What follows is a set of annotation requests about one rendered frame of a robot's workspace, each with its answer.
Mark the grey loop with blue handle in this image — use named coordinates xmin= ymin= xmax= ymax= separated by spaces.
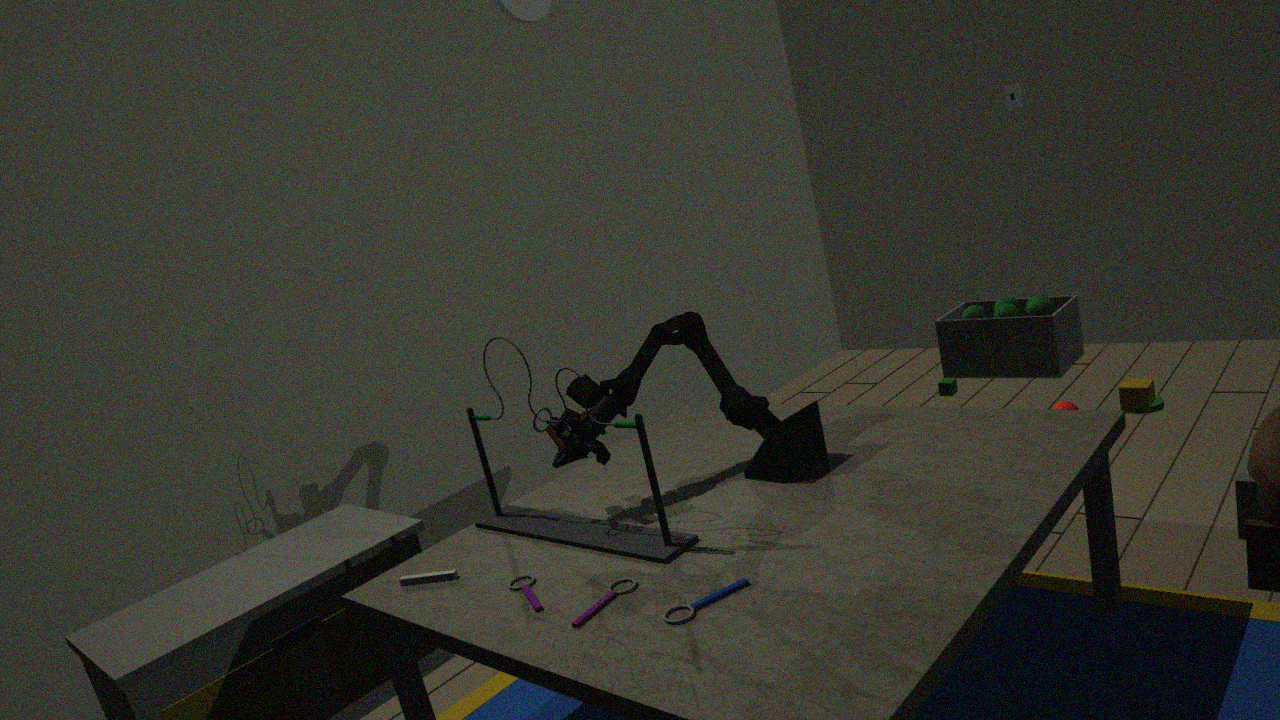
xmin=663 ymin=579 xmax=749 ymax=624

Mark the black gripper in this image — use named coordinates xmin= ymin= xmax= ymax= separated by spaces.
xmin=550 ymin=410 xmax=611 ymax=468

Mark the purple handle with dark loop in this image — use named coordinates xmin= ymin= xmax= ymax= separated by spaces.
xmin=508 ymin=575 xmax=543 ymax=612
xmin=572 ymin=578 xmax=637 ymax=628

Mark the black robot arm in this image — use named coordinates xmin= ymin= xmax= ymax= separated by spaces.
xmin=563 ymin=313 xmax=780 ymax=439

